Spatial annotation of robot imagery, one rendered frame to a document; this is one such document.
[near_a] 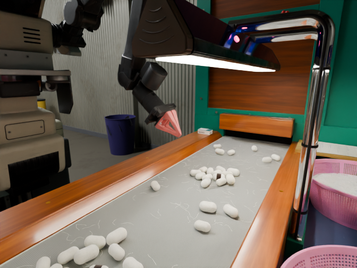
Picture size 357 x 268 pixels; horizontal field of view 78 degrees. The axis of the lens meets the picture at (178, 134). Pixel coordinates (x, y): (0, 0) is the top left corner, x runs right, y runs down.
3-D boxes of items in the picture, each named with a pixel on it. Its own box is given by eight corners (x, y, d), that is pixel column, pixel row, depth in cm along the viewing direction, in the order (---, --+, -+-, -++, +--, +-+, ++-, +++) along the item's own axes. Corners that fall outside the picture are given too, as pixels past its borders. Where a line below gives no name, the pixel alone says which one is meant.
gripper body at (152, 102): (178, 107, 70) (163, 90, 71) (158, 111, 61) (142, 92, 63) (167, 120, 73) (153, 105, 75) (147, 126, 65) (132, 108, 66)
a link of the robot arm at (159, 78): (136, 78, 77) (116, 77, 70) (152, 51, 70) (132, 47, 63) (155, 103, 73) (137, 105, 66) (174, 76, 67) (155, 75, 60)
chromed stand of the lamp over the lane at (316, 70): (209, 227, 52) (217, 18, 41) (236, 191, 68) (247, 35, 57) (300, 262, 42) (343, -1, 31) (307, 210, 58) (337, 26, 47)
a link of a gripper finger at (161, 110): (190, 126, 65) (170, 105, 68) (177, 132, 60) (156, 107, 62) (178, 141, 69) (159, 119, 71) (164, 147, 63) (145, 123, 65)
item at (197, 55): (130, 57, 27) (127, -9, 25) (256, 71, 78) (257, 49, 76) (186, 53, 23) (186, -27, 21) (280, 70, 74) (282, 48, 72)
